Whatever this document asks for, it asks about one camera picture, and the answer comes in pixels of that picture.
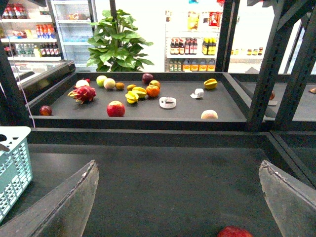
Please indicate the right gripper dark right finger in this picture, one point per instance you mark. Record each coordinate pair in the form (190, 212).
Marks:
(291, 202)

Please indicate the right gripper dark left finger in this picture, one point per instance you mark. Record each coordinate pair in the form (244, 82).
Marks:
(63, 212)

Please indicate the light blue plastic basket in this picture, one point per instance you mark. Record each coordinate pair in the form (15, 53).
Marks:
(15, 165)

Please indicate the red yellow mango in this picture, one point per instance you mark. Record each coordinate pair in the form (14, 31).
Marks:
(155, 83)

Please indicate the red apple near gripper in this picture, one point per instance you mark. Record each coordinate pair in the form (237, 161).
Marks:
(234, 231)

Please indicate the small dark red apple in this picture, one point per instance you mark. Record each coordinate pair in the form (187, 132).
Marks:
(45, 110)

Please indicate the black fruit display tray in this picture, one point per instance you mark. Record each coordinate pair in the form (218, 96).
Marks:
(228, 99)

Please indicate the large red apple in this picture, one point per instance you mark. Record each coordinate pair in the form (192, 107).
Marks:
(115, 109)

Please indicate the pink dragon fruit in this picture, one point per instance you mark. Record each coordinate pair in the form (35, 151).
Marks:
(83, 94)

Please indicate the peach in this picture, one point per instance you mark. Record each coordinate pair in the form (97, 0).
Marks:
(209, 114)

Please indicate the white round fruit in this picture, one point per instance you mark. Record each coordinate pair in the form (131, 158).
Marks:
(81, 83)

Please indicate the yellow starfruit front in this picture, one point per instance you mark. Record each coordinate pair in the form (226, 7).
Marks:
(132, 97)

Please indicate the yellow starfruit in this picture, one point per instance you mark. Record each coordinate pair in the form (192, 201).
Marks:
(141, 92)
(210, 84)
(132, 97)

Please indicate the chest freezer glass lid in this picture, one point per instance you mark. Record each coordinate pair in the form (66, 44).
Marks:
(34, 78)

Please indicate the green apple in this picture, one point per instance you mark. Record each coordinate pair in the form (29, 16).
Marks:
(100, 80)

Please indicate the brown kiwi left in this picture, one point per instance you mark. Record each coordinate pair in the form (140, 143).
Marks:
(120, 86)

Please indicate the brown kiwi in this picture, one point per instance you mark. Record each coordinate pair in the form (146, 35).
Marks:
(130, 87)
(120, 86)

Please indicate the brown kiwi right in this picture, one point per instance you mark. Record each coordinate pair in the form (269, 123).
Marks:
(130, 87)

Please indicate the yellow starfruit back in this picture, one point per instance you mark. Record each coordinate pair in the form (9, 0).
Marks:
(141, 92)

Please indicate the small white tape roll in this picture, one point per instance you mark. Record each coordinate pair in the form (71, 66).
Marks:
(198, 93)

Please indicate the yellow starfruit far right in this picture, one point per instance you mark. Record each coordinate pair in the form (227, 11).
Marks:
(210, 84)

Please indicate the orange persimmon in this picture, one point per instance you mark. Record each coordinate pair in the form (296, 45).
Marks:
(152, 91)

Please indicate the dark purple fruit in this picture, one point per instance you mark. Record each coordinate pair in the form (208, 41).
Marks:
(147, 78)

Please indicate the green potted plant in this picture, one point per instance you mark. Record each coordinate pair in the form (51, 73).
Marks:
(116, 46)

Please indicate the white drinks shelf left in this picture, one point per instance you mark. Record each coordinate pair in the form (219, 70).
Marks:
(27, 31)

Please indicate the glass door refrigerator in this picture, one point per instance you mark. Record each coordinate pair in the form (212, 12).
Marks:
(72, 19)

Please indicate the white grocery shelf right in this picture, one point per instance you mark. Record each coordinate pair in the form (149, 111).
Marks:
(193, 29)

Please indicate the black metal rack post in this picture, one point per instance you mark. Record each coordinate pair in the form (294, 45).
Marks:
(287, 13)

